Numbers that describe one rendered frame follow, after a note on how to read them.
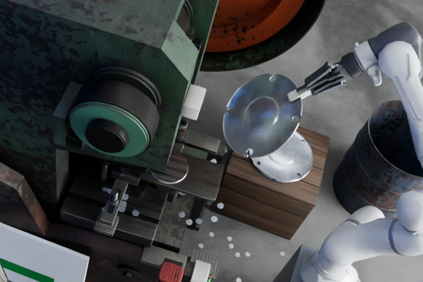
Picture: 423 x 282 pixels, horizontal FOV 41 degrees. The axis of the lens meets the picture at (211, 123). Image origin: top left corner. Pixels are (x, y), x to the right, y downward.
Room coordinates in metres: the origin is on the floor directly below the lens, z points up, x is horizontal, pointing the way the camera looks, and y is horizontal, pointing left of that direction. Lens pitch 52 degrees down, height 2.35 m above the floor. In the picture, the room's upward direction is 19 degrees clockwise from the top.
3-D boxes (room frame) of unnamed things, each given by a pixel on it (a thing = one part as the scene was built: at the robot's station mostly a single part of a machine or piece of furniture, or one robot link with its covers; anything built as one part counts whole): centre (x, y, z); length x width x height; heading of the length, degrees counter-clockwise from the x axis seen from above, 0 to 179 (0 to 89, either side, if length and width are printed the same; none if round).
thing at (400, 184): (1.74, -0.87, 0.24); 0.42 x 0.42 x 0.48
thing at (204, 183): (0.99, 0.04, 0.72); 0.25 x 0.14 x 0.14; 92
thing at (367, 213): (1.00, -0.57, 0.71); 0.18 x 0.11 x 0.25; 146
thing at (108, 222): (0.82, 0.21, 0.76); 0.17 x 0.06 x 0.10; 2
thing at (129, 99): (0.74, 0.22, 1.31); 0.22 x 0.12 x 0.22; 92
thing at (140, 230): (0.99, 0.21, 0.68); 0.45 x 0.30 x 0.06; 2
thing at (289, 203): (1.51, -0.33, 0.18); 0.40 x 0.38 x 0.35; 88
